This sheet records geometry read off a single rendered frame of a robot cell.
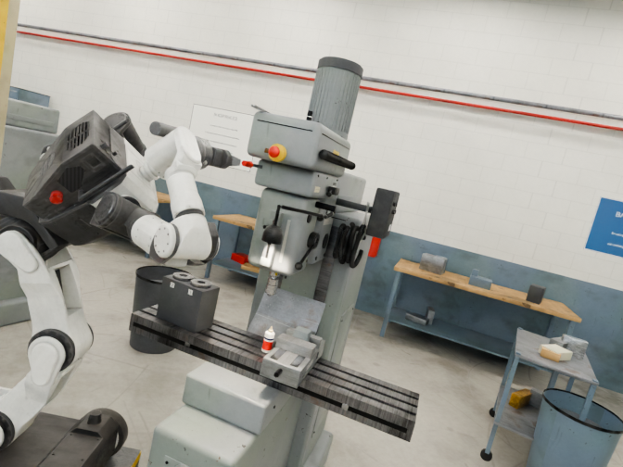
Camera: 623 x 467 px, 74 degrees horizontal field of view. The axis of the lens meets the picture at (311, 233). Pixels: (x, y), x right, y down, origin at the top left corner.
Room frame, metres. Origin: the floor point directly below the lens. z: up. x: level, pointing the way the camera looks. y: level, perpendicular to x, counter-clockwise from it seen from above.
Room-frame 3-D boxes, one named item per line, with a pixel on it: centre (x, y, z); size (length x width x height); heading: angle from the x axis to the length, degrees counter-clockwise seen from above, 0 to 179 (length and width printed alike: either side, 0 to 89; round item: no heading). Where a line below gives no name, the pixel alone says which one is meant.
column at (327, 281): (2.25, -0.07, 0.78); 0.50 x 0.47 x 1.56; 163
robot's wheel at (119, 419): (1.55, 0.65, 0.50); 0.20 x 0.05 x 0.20; 92
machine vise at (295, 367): (1.58, -0.05, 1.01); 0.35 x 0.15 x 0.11; 165
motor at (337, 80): (1.90, 0.04, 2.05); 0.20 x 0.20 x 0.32
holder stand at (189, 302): (1.75, 0.46, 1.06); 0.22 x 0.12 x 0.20; 67
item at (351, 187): (2.14, -0.03, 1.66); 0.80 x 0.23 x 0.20; 163
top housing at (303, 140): (1.68, 0.11, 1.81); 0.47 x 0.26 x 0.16; 163
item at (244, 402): (1.66, 0.11, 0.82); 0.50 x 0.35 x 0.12; 163
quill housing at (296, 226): (1.67, 0.11, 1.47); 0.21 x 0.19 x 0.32; 73
